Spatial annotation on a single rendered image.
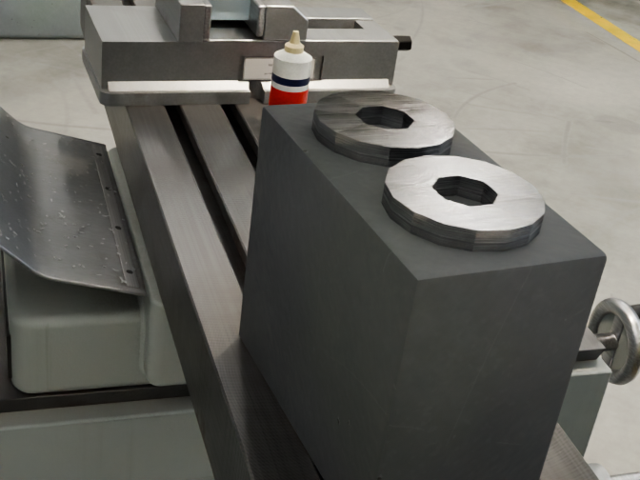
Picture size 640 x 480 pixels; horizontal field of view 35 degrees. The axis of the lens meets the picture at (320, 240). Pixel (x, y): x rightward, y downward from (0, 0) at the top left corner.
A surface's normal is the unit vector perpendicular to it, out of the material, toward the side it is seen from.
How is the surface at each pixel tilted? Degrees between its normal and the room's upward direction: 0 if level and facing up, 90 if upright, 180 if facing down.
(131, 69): 90
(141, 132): 0
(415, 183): 0
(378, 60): 90
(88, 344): 90
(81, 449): 90
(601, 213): 0
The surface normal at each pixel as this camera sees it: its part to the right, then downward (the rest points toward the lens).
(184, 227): 0.12, -0.86
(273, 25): 0.33, 0.51
